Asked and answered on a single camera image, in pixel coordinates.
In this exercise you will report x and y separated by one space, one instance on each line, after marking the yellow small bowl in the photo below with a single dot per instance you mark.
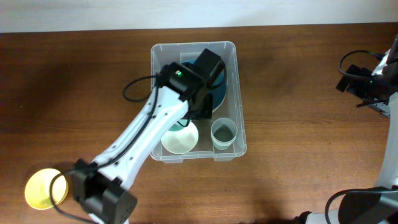
37 189

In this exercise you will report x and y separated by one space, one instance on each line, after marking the mint green plastic cup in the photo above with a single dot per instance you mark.
223 147

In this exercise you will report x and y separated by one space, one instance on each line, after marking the clear plastic storage bin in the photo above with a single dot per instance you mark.
231 106

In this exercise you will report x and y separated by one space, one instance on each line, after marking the mint green small bowl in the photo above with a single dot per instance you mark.
179 125

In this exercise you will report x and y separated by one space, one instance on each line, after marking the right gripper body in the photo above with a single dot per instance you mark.
367 89

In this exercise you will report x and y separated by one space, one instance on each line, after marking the white small bowl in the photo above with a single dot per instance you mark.
180 142

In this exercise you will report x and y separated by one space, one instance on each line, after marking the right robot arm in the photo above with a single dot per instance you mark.
377 204

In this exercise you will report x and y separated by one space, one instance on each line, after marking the cream plastic cup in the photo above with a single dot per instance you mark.
217 140

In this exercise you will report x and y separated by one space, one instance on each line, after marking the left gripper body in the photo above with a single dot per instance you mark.
206 111

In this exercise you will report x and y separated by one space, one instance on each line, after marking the dark blue bowl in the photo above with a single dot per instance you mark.
219 93

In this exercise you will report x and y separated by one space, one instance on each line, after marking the grey plastic cup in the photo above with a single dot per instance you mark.
224 129

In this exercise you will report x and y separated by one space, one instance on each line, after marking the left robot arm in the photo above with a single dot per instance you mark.
101 187

